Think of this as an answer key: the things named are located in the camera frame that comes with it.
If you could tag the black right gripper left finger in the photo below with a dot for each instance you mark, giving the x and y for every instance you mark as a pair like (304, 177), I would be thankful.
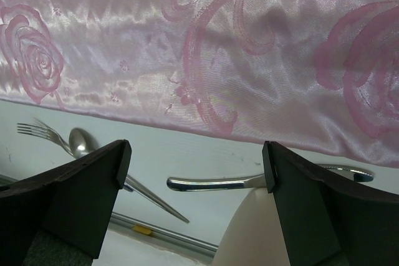
(60, 217)

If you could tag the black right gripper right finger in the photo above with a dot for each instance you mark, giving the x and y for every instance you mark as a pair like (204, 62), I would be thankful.
(327, 219)

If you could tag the beige ceramic cup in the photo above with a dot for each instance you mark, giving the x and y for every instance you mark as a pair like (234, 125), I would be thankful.
(254, 236)

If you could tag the silver spoon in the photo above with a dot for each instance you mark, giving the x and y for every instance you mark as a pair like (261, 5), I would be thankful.
(80, 145)

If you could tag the silver table knife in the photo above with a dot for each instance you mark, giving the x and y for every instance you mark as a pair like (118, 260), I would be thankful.
(258, 181)

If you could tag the pink satin rose placemat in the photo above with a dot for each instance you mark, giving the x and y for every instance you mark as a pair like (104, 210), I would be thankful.
(318, 75)

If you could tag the silver fork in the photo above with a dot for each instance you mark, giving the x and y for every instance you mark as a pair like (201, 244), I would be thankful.
(42, 130)

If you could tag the aluminium front rail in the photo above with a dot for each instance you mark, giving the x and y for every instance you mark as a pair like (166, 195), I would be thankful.
(166, 235)

